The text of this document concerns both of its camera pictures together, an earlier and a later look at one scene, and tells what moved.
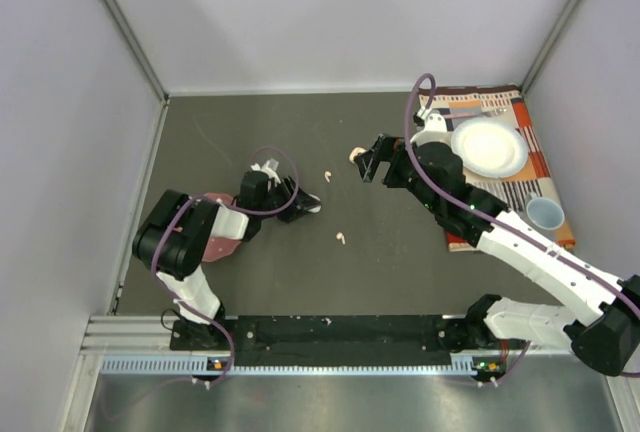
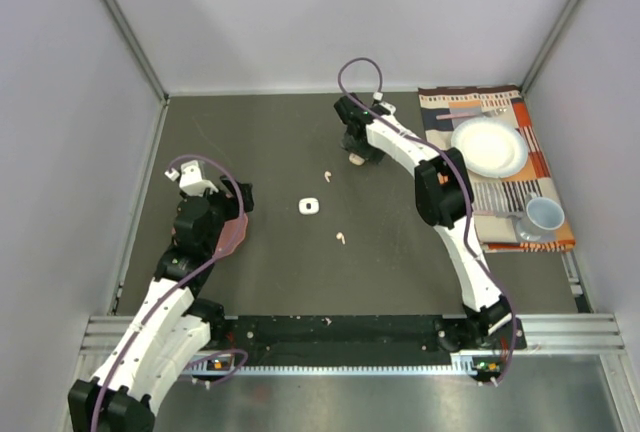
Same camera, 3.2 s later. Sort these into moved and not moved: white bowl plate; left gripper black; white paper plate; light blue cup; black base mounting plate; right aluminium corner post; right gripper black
Moved: left gripper black; right gripper black; white bowl plate
Not moved: right aluminium corner post; white paper plate; black base mounting plate; light blue cup
